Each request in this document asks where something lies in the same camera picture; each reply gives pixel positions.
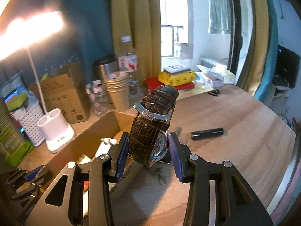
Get cardboard box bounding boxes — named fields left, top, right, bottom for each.
left=43, top=111, right=142, bottom=202

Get brown leather wristwatch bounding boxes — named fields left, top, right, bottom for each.
left=128, top=85, right=179, bottom=167

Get white power adapter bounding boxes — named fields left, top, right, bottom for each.
left=94, top=138, right=117, bottom=158

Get green paper bag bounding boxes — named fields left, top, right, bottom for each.
left=0, top=97, right=34, bottom=167

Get white plastic basket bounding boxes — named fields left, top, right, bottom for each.
left=18, top=102, right=45, bottom=147

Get yellow green sponge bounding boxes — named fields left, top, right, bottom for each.
left=6, top=92, right=28, bottom=111

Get black cylindrical flashlight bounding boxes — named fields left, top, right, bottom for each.
left=190, top=128, right=224, bottom=141

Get brown lamp packaging box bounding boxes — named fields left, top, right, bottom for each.
left=40, top=61, right=91, bottom=124

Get patterned glass jar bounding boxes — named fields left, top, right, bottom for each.
left=85, top=80, right=110, bottom=116

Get black scissors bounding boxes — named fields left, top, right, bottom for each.
left=208, top=89, right=220, bottom=96

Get stack of paper cups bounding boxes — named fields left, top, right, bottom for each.
left=104, top=71, right=130, bottom=111

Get stainless steel thermos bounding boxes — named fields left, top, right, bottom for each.
left=92, top=55, right=119, bottom=80

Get white tissue packages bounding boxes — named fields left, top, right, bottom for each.
left=196, top=56, right=236, bottom=85

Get black monitor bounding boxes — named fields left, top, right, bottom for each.
left=272, top=45, right=300, bottom=89

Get white desk lamp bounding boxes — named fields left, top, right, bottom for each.
left=0, top=10, right=76, bottom=154

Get yellow snack package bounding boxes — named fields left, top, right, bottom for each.
left=158, top=71, right=196, bottom=87

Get clear plastic water bottle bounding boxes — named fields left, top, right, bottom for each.
left=117, top=36, right=140, bottom=95

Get red flat package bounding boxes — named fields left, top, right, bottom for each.
left=144, top=76, right=196, bottom=92

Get hanging grey towel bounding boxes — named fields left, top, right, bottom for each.
left=208, top=0, right=231, bottom=35

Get yellow curtain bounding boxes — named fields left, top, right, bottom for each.
left=111, top=0, right=161, bottom=85

